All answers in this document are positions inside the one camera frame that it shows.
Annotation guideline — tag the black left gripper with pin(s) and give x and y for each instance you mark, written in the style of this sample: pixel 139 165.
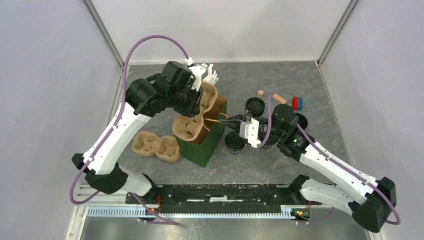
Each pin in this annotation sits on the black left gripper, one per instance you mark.
pixel 193 109

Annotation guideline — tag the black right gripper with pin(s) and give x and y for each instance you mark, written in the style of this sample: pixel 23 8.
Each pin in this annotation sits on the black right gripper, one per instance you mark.
pixel 235 122

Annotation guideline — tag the black coffee cup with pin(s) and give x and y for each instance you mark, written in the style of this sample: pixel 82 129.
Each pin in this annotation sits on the black coffee cup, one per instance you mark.
pixel 302 121
pixel 235 150

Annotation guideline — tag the green paper bag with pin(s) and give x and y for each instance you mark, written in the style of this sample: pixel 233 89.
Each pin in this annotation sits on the green paper bag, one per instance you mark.
pixel 200 150

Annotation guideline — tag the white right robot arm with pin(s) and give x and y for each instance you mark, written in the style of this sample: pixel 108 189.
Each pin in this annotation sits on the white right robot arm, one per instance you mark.
pixel 371 202

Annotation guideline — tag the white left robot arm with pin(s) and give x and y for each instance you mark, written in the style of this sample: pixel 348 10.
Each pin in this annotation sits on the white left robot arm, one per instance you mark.
pixel 178 87

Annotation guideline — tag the black coffee lid stack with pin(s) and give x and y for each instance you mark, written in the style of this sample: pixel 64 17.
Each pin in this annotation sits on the black coffee lid stack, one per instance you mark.
pixel 255 106

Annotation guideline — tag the white wrapped stirrer bundle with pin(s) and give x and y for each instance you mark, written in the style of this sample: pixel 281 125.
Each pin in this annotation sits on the white wrapped stirrer bundle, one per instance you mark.
pixel 211 74

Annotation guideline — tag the small wooden cube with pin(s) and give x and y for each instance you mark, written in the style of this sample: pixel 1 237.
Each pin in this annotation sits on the small wooden cube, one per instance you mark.
pixel 260 93

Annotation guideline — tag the long wooden block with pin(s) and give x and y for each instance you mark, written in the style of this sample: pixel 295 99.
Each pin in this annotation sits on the long wooden block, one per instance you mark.
pixel 279 99

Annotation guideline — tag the brown cardboard cup carrier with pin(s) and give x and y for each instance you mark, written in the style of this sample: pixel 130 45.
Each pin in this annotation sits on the brown cardboard cup carrier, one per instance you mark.
pixel 147 144

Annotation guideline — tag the red and blue block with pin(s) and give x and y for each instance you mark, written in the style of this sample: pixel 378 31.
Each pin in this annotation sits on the red and blue block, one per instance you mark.
pixel 297 103

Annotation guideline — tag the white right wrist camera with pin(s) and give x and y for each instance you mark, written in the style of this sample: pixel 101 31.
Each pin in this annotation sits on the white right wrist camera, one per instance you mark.
pixel 248 130

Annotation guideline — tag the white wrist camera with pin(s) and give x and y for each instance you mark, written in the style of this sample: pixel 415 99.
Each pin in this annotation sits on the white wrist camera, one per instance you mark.
pixel 198 71
pixel 248 130

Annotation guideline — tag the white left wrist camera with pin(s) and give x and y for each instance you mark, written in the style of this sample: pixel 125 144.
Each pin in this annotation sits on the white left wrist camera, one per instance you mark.
pixel 198 71

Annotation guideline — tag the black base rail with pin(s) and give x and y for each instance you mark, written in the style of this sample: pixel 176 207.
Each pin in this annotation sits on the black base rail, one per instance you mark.
pixel 226 200

